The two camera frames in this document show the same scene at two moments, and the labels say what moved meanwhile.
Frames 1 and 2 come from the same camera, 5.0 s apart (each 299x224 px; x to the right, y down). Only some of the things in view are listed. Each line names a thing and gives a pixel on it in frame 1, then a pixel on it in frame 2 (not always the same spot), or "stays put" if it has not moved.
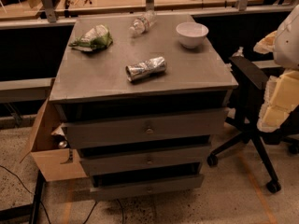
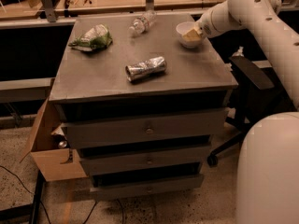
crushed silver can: x=145 y=68 stays put
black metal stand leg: x=24 y=211 stays put
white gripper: x=288 y=46 → x=207 y=26
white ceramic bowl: x=192 y=35 stays put
